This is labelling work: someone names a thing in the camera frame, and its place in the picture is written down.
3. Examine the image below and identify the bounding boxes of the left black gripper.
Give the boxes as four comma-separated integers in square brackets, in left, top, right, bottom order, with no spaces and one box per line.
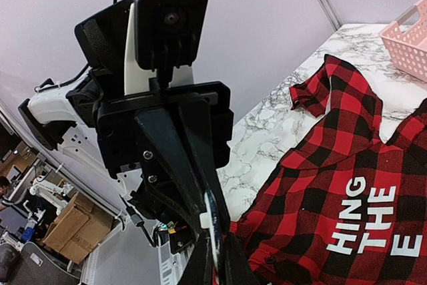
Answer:
[96,81,234,235]

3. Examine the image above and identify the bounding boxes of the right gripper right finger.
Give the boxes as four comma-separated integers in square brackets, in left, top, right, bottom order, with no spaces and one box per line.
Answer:
[220,232,259,285]

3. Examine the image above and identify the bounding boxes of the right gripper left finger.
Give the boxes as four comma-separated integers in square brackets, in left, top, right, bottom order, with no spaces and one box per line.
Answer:
[178,234,214,285]

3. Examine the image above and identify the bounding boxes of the blue round badge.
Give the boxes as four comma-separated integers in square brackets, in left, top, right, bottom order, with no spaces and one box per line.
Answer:
[199,190,222,272]

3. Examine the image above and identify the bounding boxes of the red black plaid shirt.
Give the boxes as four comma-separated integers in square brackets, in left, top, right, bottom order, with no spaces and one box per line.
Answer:
[230,55,426,284]

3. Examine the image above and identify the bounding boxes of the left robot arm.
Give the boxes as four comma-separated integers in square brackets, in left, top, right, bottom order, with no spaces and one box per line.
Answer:
[19,0,233,242]

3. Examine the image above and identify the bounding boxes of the cardboard box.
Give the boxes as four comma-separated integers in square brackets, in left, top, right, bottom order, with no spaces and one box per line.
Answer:
[43,192,113,264]

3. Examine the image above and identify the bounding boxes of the grey office chair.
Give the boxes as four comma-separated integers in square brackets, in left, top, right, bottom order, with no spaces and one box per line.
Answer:
[1,242,80,285]

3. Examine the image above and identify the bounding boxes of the pink plastic basket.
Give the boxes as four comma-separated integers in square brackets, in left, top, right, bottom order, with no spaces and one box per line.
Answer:
[380,0,426,82]

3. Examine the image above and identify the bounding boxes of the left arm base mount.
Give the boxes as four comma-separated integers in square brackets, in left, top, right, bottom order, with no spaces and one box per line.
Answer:
[126,191,197,256]

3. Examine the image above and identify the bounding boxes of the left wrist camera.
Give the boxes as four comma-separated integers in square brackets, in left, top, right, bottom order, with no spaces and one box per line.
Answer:
[124,0,207,95]

